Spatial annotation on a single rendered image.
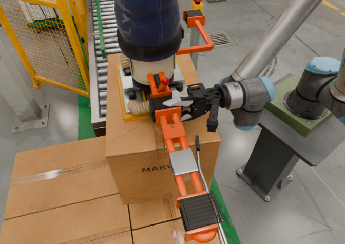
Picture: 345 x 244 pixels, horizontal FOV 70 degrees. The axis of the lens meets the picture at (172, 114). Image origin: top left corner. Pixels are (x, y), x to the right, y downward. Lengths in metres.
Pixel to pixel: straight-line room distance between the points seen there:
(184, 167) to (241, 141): 1.65
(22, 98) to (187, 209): 2.06
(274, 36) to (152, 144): 0.56
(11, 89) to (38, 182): 1.07
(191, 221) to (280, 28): 0.68
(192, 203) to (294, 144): 0.89
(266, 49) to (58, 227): 1.20
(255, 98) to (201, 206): 0.41
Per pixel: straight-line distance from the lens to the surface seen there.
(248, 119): 0.92
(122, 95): 1.01
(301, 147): 1.39
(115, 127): 0.93
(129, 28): 0.81
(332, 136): 1.52
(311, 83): 1.35
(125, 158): 0.87
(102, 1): 3.17
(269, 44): 0.95
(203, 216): 0.58
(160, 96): 0.80
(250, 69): 0.97
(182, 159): 0.65
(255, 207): 1.99
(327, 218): 2.17
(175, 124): 0.72
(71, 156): 1.57
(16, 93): 2.43
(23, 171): 1.63
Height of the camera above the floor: 1.77
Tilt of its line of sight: 48 degrees down
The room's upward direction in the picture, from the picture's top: straight up
